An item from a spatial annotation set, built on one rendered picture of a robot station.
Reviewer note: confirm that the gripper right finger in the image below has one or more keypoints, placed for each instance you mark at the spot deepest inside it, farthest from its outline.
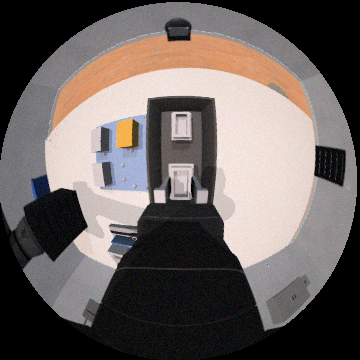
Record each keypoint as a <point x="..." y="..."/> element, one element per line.
<point x="199" y="194"/>

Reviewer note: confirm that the orange rectangular block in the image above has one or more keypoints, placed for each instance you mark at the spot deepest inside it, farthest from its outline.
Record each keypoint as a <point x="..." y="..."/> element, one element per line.
<point x="127" y="134"/>

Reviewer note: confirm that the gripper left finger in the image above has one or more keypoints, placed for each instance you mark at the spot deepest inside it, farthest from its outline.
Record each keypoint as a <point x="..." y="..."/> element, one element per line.
<point x="162" y="194"/>

